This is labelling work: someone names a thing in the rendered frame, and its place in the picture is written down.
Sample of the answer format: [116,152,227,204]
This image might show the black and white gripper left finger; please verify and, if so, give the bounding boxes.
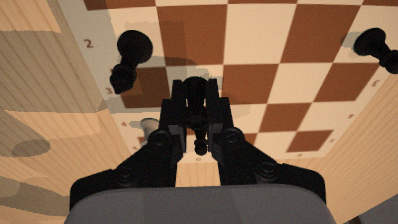
[69,80,187,212]

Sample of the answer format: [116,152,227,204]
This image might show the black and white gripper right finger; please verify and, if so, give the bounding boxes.
[205,78,327,206]

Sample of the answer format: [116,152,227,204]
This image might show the brown and cream chessboard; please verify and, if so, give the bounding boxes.
[57,0,398,160]

